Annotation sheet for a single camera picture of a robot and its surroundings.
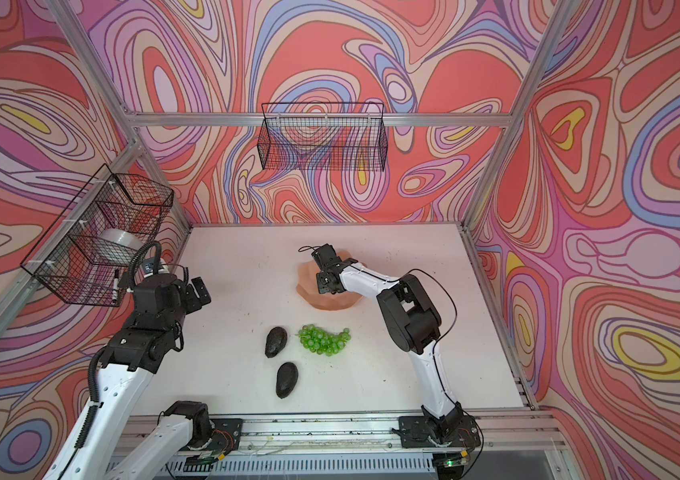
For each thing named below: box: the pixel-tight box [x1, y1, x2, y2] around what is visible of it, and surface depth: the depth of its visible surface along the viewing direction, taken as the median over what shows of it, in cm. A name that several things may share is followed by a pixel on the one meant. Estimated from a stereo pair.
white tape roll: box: [96, 228, 144, 265], surface depth 73 cm
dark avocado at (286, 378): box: [276, 362, 299, 399], surface depth 80 cm
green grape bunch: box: [298, 324, 351, 357], surface depth 87 cm
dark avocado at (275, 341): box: [265, 326, 288, 358], surface depth 86 cm
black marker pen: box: [112, 268, 119, 305], surface depth 73 cm
